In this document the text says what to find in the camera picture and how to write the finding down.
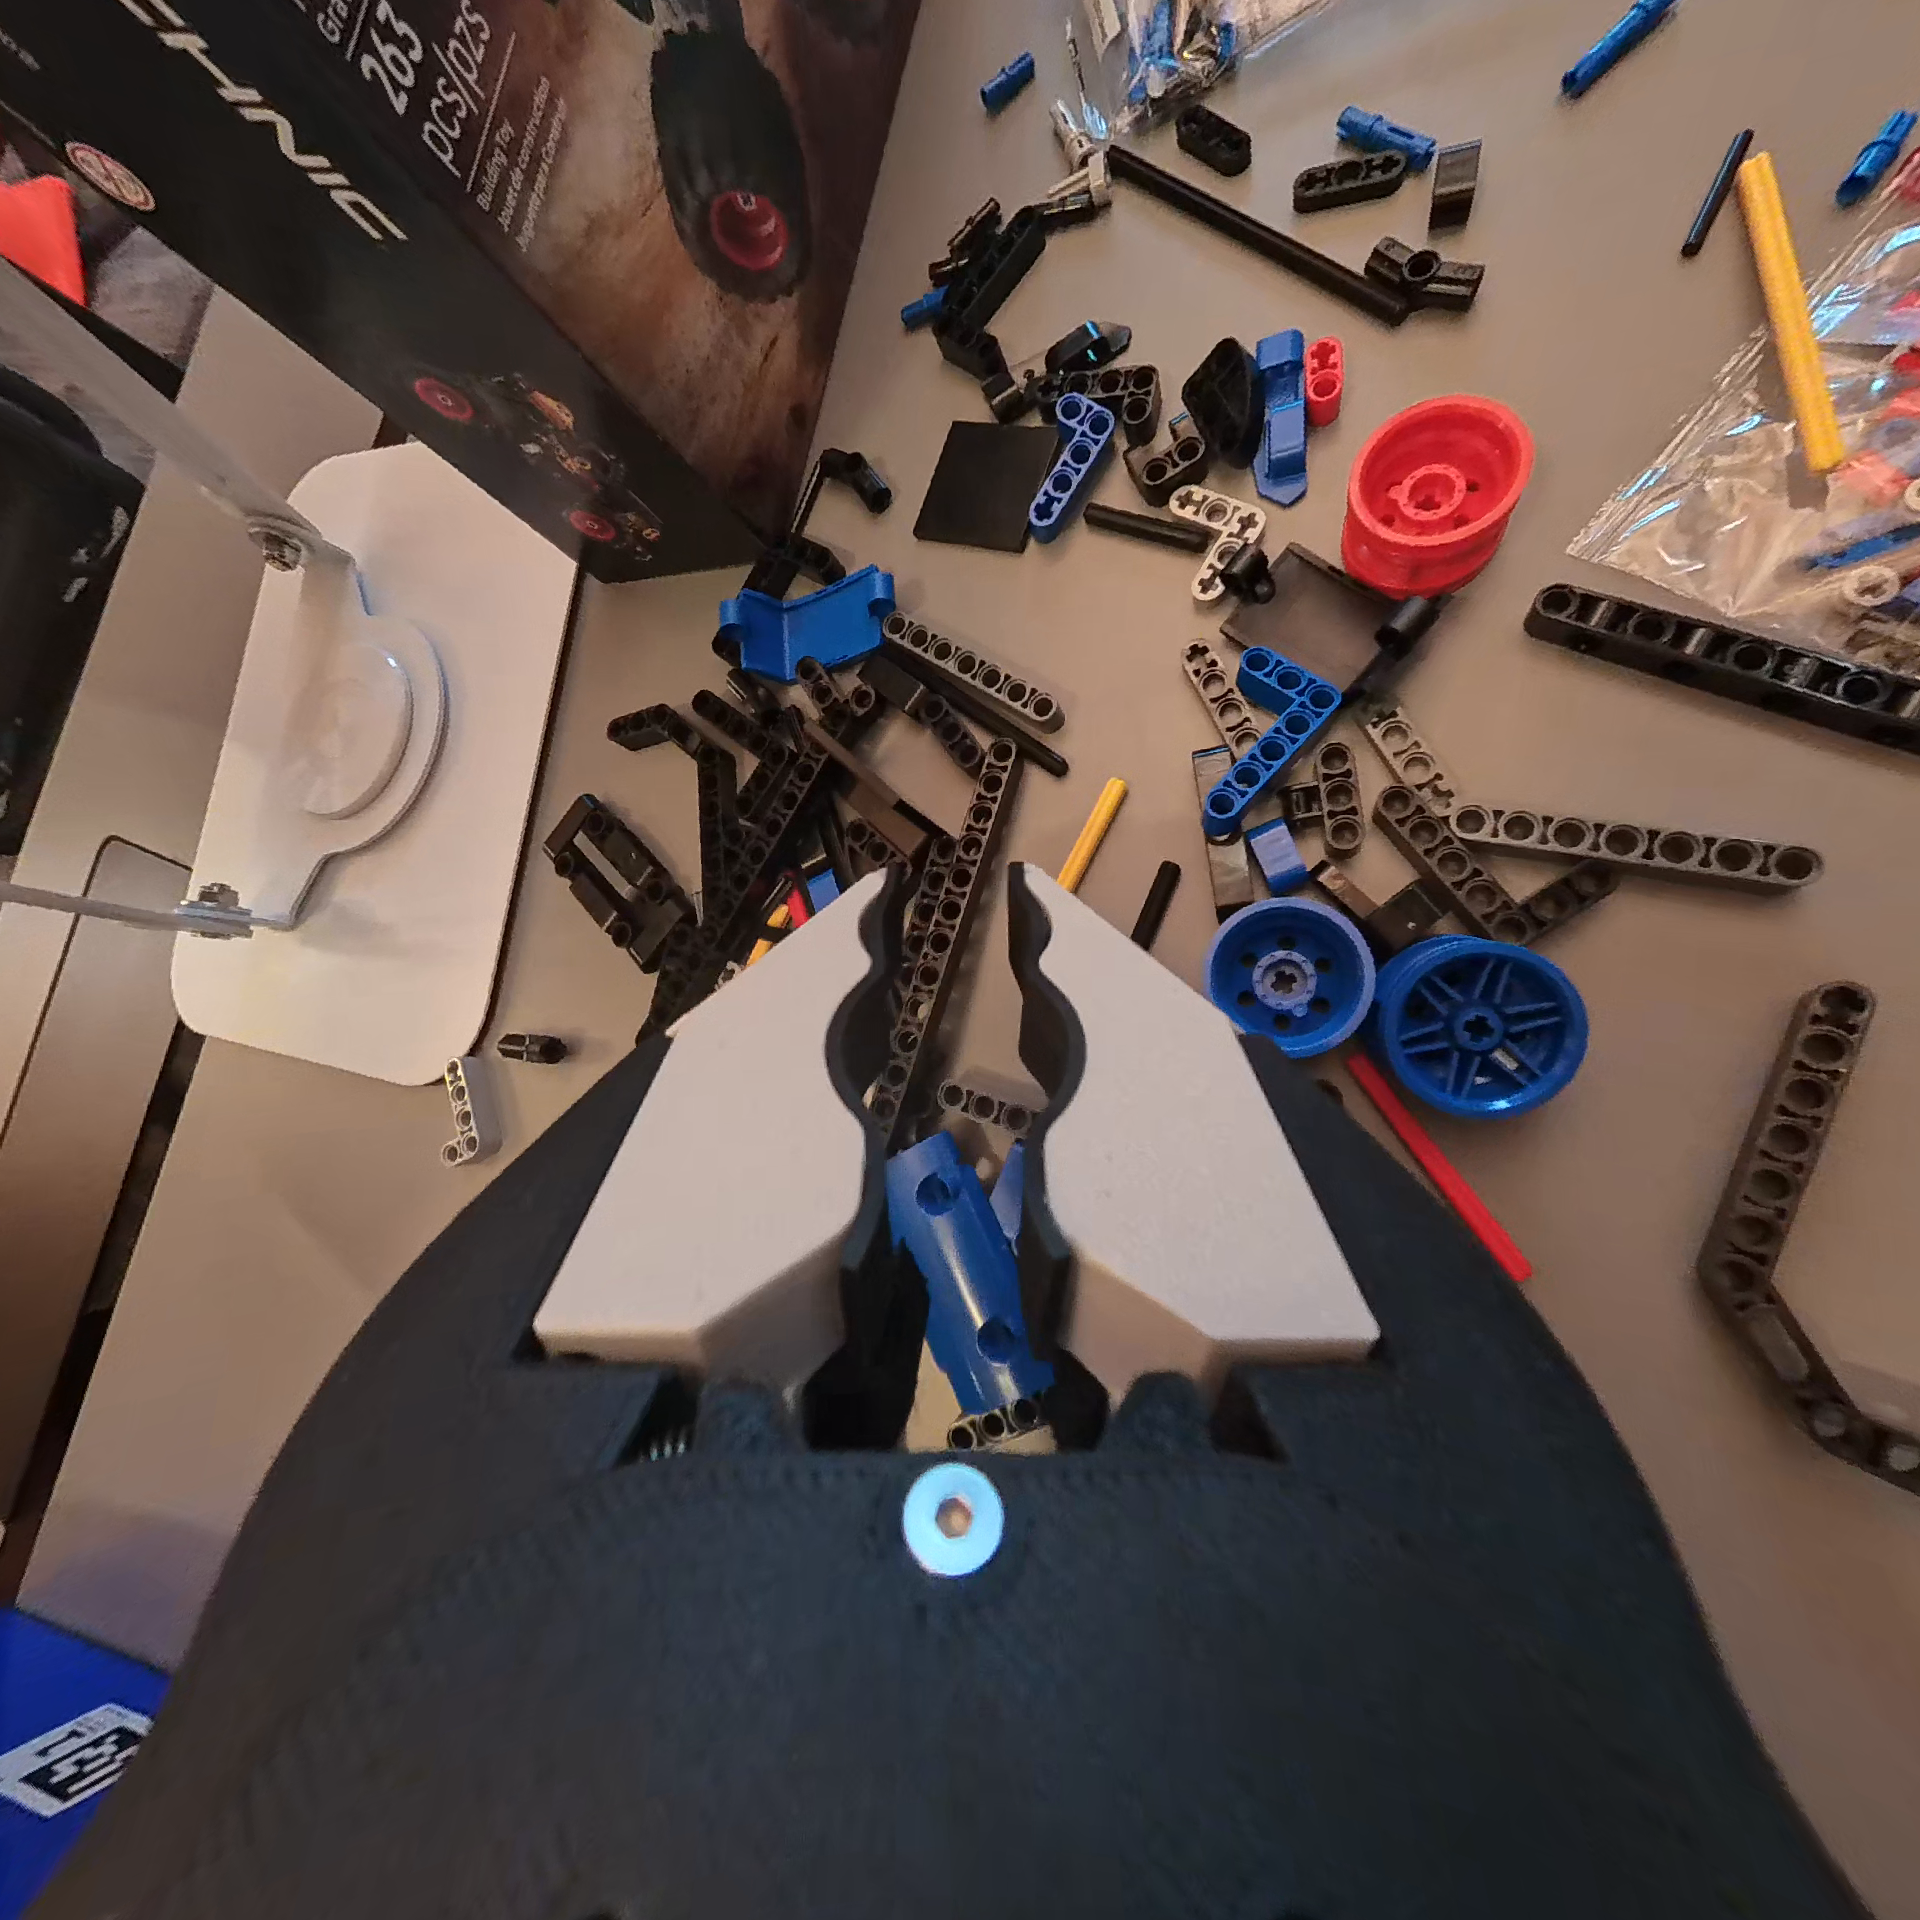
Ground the black angled connector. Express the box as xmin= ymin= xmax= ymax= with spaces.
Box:
xmin=1362 ymin=235 xmax=1488 ymax=314

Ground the orange red cloth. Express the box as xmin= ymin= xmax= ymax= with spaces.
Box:
xmin=0 ymin=175 xmax=88 ymax=302

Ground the short black three-hole beam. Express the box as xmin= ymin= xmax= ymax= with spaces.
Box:
xmin=1289 ymin=147 xmax=1412 ymax=216

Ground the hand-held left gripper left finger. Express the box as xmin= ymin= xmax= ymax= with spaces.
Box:
xmin=530 ymin=861 xmax=906 ymax=1453

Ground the black curved slope piece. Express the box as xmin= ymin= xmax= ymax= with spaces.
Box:
xmin=1177 ymin=340 xmax=1271 ymax=470

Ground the red axle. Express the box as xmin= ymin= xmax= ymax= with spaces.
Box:
xmin=1338 ymin=1052 xmax=1534 ymax=1287

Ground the white booklet stand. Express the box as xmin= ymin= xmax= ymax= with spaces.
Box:
xmin=0 ymin=253 xmax=584 ymax=1091

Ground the long black axle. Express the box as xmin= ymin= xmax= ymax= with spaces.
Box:
xmin=1104 ymin=141 xmax=1412 ymax=326

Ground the black hinged panel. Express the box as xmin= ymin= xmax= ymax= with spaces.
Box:
xmin=1218 ymin=539 xmax=1447 ymax=703

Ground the black wedge connector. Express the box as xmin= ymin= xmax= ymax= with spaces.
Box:
xmin=984 ymin=319 xmax=1135 ymax=423

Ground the light grey small L-beam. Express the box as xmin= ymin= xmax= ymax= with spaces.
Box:
xmin=437 ymin=1052 xmax=507 ymax=1170

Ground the black toy set box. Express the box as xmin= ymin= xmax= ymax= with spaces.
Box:
xmin=0 ymin=0 xmax=928 ymax=587

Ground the short yellow axle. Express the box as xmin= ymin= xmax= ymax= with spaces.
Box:
xmin=1052 ymin=775 xmax=1129 ymax=899

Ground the black bent crank piece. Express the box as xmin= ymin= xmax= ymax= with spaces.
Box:
xmin=794 ymin=443 xmax=895 ymax=549

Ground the black rectangular frame piece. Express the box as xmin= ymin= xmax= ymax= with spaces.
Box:
xmin=542 ymin=793 xmax=701 ymax=974

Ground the small blue L-beam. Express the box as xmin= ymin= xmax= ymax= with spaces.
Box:
xmin=1026 ymin=392 xmax=1120 ymax=546

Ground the black flat square tile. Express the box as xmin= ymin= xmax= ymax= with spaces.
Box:
xmin=910 ymin=420 xmax=1060 ymax=555

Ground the thin short black axle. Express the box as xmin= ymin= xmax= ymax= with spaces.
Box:
xmin=1679 ymin=131 xmax=1755 ymax=260

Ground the clear bag of mixed parts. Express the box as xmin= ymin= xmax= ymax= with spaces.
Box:
xmin=1564 ymin=221 xmax=1920 ymax=678

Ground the light grey cross-hole L-beam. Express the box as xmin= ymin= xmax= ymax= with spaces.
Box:
xmin=1170 ymin=479 xmax=1271 ymax=599

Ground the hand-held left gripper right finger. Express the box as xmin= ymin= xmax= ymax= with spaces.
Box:
xmin=1009 ymin=859 xmax=1385 ymax=1453

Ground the blue spoked toy wheel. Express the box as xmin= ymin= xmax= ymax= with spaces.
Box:
xmin=1375 ymin=934 xmax=1594 ymax=1124

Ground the blue angled beam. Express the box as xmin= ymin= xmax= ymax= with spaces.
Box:
xmin=1201 ymin=647 xmax=1344 ymax=840

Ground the pile of black toy beams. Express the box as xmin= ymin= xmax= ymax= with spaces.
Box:
xmin=605 ymin=605 xmax=1627 ymax=1448

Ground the black office chair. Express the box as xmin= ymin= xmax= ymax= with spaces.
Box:
xmin=0 ymin=358 xmax=159 ymax=856

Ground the blue plastic bin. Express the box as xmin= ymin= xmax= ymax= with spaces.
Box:
xmin=0 ymin=1606 xmax=168 ymax=1914

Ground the black beam with blue pin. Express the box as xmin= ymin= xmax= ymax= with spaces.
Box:
xmin=898 ymin=196 xmax=1054 ymax=380

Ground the long yellow axle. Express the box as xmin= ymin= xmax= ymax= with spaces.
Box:
xmin=1732 ymin=151 xmax=1848 ymax=475

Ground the blue fender bracket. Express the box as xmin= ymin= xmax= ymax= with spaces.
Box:
xmin=714 ymin=564 xmax=898 ymax=684

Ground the blue curved slope piece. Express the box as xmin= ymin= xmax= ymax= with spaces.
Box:
xmin=1249 ymin=326 xmax=1310 ymax=505

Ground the blue toy wheel hub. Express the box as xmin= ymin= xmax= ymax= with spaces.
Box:
xmin=1201 ymin=894 xmax=1375 ymax=1062

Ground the red toy wheel hub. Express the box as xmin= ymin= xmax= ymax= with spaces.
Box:
xmin=1338 ymin=392 xmax=1542 ymax=599

